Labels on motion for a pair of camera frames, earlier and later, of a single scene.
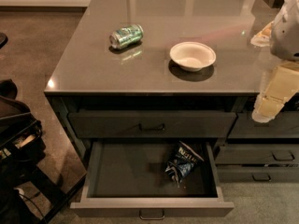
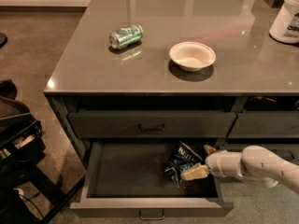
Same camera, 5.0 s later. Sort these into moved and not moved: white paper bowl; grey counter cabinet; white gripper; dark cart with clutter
Moved: white gripper
Not moved: dark cart with clutter; white paper bowl; grey counter cabinet
